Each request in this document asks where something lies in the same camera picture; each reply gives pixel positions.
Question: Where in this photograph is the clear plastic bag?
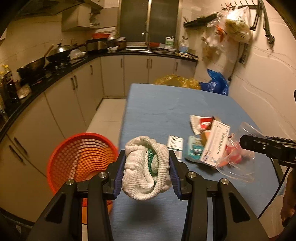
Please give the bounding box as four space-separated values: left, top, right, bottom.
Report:
215 122 266 183

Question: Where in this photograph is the kitchen faucet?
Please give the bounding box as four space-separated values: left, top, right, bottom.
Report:
142 31 150 51

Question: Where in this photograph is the blue plastic bag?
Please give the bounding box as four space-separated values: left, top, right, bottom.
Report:
199 69 229 95

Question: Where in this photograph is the black wok with lid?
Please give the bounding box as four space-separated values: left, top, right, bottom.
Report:
46 43 85 63

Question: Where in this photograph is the yellow plastic bag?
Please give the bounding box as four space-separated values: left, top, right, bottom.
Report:
154 74 201 90

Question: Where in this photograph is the blue table cloth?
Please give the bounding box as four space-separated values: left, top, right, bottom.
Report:
108 83 282 241

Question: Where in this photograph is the white detergent jug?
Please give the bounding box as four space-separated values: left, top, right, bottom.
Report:
165 37 175 49

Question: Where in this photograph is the small white medicine box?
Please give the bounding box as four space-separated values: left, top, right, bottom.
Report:
166 136 184 161

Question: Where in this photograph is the black frying pan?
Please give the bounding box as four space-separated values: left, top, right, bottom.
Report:
17 45 55 86

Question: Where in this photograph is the silver red foil wrapper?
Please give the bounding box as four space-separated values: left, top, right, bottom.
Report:
190 115 214 136

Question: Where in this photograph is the tall white medicine box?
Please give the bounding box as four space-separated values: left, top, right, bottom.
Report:
200 120 230 168

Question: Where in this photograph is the teal tissue pack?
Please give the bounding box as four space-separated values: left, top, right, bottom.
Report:
185 136 204 163

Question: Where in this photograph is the range hood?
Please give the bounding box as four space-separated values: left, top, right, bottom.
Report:
15 0 84 20

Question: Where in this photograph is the red plastic basket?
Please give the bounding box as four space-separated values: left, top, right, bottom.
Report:
46 133 118 193

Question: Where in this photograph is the person's right hand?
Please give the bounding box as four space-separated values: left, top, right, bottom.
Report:
280 169 296 222

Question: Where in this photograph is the orange cardboard box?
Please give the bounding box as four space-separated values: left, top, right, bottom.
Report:
201 130 211 146

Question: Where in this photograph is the white knitted cloth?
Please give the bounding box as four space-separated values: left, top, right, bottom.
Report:
122 136 171 201

